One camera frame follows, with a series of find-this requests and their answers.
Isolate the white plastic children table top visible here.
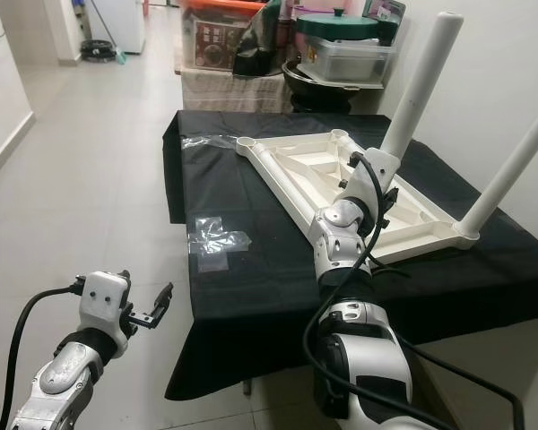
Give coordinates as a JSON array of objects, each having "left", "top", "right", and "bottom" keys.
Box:
[{"left": 235, "top": 128, "right": 481, "bottom": 265}]

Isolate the clear crossed tape patch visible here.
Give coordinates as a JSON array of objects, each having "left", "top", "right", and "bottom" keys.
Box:
[{"left": 188, "top": 215, "right": 252, "bottom": 274}]

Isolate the black tablecloth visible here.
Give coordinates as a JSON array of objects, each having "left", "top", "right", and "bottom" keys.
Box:
[{"left": 161, "top": 109, "right": 538, "bottom": 404}]

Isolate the beige patterned table cloth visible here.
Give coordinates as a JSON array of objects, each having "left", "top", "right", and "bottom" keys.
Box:
[{"left": 178, "top": 70, "right": 292, "bottom": 115}]

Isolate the broom with teal head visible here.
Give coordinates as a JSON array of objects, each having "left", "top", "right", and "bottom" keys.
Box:
[{"left": 90, "top": 0, "right": 128, "bottom": 65}]

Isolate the black round floor device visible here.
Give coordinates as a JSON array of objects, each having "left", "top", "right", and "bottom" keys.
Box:
[{"left": 82, "top": 40, "right": 119, "bottom": 64}]

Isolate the storage box with orange lid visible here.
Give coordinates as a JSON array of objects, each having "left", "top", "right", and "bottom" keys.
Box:
[{"left": 181, "top": 0, "right": 265, "bottom": 74}]

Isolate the black round wok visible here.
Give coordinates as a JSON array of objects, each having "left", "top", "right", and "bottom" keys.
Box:
[{"left": 282, "top": 63, "right": 382, "bottom": 113}]

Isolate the black plastic bag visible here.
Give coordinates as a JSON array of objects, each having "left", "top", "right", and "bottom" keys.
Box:
[{"left": 233, "top": 0, "right": 297, "bottom": 79}]

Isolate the clear plastic storage bin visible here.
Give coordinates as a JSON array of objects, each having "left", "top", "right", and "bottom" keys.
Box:
[{"left": 300, "top": 36, "right": 395, "bottom": 86}]

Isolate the dark green round lid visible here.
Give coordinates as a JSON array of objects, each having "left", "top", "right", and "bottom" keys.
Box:
[{"left": 296, "top": 9, "right": 382, "bottom": 41}]

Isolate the pink plastic bin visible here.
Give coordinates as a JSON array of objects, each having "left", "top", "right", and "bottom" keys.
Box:
[{"left": 291, "top": 0, "right": 369, "bottom": 19}]

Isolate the dark carton with colourful print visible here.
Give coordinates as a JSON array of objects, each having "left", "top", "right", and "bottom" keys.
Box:
[{"left": 363, "top": 0, "right": 406, "bottom": 44}]

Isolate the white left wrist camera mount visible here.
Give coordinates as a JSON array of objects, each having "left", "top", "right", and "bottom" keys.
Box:
[{"left": 76, "top": 271, "right": 134, "bottom": 346}]

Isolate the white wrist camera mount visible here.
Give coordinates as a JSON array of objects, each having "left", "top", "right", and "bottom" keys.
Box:
[
  {"left": 336, "top": 148, "right": 403, "bottom": 211},
  {"left": 76, "top": 271, "right": 134, "bottom": 346}
]

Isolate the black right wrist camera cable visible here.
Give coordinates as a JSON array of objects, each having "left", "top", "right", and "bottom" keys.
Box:
[{"left": 300, "top": 152, "right": 525, "bottom": 430}]

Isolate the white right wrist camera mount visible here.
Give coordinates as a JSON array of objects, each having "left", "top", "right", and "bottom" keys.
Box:
[{"left": 336, "top": 148, "right": 403, "bottom": 211}]

